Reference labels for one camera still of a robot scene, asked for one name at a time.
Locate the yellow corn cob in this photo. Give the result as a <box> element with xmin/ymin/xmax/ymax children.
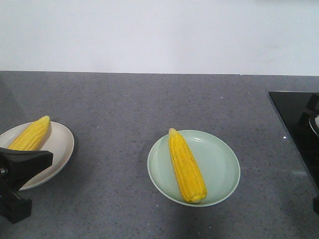
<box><xmin>8</xmin><ymin>116</ymin><xmax>50</xmax><ymax>151</ymax></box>
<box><xmin>168</xmin><ymin>128</ymin><xmax>207</xmax><ymax>204</ymax></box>

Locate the cream plate on side counter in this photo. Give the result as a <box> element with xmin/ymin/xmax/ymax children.
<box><xmin>0</xmin><ymin>121</ymin><xmax>74</xmax><ymax>191</ymax></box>

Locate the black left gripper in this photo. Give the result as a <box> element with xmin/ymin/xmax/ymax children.
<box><xmin>0</xmin><ymin>148</ymin><xmax>53</xmax><ymax>224</ymax></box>

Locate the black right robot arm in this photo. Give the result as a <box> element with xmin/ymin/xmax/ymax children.
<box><xmin>313</xmin><ymin>195</ymin><xmax>319</xmax><ymax>215</ymax></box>

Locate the black glass gas hob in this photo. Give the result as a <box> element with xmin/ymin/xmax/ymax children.
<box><xmin>269</xmin><ymin>91</ymin><xmax>319</xmax><ymax>188</ymax></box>

